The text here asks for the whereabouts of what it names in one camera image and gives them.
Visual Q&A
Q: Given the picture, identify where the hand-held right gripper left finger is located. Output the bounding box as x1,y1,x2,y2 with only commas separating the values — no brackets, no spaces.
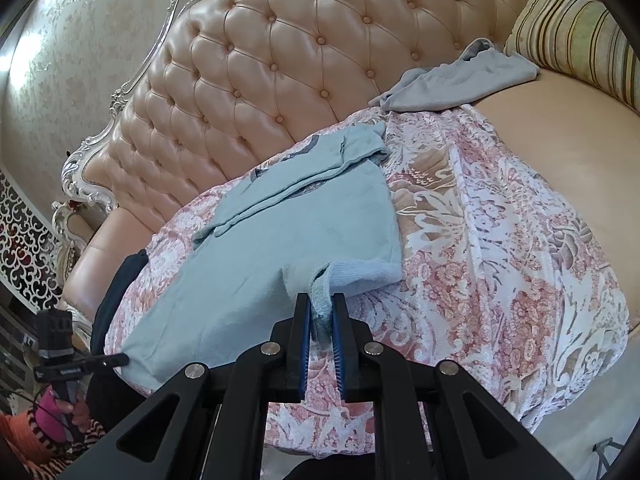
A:
60,292,318,480

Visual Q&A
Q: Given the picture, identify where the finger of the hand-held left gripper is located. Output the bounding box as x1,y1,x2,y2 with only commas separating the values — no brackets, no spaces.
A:
86,352,131,369

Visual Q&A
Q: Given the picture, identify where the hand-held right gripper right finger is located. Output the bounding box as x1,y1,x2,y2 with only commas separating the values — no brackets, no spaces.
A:
332,292,596,480

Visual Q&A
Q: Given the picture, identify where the light blue shirt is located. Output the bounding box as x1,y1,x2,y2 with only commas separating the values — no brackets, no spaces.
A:
121,122,405,396

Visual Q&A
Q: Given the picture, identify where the person's left forearm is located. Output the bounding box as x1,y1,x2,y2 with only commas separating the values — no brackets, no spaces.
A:
25,402,118,480

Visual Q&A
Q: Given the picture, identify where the person's left hand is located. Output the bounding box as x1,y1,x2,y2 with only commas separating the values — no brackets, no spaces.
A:
39,389,93,443

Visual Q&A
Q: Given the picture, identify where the dark glossy cabinet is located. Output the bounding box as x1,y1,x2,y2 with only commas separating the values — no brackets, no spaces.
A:
0,305,46,401

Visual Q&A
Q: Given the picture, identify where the dark blue cloth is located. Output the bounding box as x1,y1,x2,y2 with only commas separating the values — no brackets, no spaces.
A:
85,251,171,426

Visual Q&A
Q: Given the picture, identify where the person's orange top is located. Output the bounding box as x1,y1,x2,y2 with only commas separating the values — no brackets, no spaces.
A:
0,412,48,458

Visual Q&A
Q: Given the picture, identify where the pink floral blanket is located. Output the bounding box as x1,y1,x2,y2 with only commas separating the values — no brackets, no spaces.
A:
102,105,632,463

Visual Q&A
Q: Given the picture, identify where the grey garment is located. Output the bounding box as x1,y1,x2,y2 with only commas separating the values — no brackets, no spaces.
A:
369,37,542,113

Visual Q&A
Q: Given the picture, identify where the peach tufted leather sofa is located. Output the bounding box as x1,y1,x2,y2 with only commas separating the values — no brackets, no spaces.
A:
50,0,640,341

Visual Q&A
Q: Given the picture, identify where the striped cushion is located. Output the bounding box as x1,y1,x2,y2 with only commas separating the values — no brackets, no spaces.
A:
502,0,640,111

